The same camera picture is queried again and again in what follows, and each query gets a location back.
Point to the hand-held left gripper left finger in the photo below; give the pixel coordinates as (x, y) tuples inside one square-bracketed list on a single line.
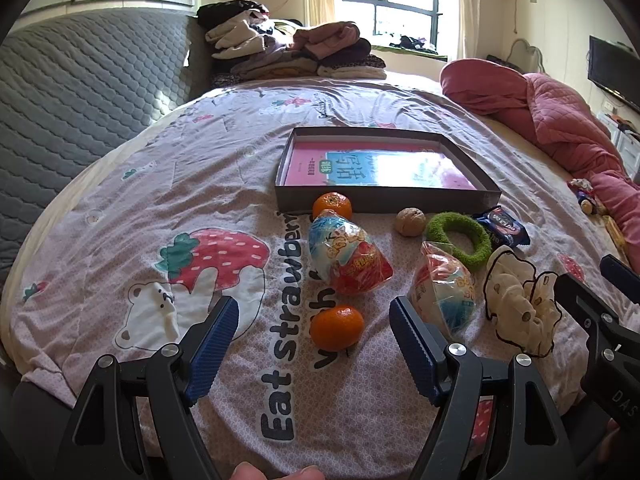
[(215, 345)]

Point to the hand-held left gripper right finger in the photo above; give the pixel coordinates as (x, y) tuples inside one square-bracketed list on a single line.
[(410, 345)]

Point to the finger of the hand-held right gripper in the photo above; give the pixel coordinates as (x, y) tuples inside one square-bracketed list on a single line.
[(622, 275), (575, 295)]

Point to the cream hair scrunchie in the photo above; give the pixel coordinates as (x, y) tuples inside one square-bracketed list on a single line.
[(515, 300)]

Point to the foil-wrapped toy egg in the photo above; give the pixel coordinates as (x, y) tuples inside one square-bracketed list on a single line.
[(445, 290), (345, 260)]

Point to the blue cookie packet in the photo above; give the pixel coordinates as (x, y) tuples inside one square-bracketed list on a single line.
[(505, 227)]

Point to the brown walnut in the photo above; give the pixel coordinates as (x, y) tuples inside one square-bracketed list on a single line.
[(410, 221)]

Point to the grey cardboard box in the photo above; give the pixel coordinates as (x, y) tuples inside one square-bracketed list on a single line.
[(400, 202)]

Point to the person's left hand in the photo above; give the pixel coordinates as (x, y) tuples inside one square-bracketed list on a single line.
[(272, 472)]

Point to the yellow packet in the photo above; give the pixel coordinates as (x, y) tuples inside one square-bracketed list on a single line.
[(614, 232)]

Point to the orange mandarin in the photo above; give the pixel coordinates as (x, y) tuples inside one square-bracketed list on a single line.
[(331, 206), (336, 327)]

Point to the small doll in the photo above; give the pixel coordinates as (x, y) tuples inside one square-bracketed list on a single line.
[(582, 195)]

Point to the white storage drawers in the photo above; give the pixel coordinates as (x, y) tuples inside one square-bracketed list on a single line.
[(625, 145)]

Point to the cream bedsheet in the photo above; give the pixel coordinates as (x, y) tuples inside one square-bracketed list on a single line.
[(560, 160)]

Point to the pink quilt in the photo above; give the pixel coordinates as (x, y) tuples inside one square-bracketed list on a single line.
[(550, 105)]

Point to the pink book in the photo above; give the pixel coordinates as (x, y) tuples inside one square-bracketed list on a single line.
[(310, 165)]

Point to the black television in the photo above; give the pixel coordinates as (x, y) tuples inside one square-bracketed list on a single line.
[(612, 67)]

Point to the white heart-shaped chair back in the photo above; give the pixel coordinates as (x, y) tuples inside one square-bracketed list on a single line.
[(527, 52)]

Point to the dark cloth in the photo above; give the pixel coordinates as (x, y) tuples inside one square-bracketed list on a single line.
[(502, 62)]

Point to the grey quilted headboard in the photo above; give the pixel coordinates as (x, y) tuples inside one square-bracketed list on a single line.
[(75, 85)]

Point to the dark clothes on windowsill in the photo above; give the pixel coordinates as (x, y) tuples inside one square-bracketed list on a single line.
[(412, 42)]

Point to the pile of folded clothes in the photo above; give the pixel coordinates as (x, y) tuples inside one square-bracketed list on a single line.
[(280, 45)]

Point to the window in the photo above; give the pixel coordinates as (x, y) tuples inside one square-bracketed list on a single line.
[(395, 0)]

